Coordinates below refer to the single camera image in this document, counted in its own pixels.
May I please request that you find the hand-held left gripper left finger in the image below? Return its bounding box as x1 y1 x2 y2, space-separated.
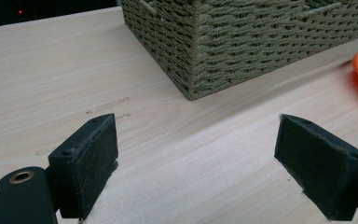
48 113 119 220

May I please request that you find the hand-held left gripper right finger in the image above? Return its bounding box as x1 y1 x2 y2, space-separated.
274 113 358 222

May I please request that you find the green woven basket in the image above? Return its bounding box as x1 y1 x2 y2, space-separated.
120 0 358 101

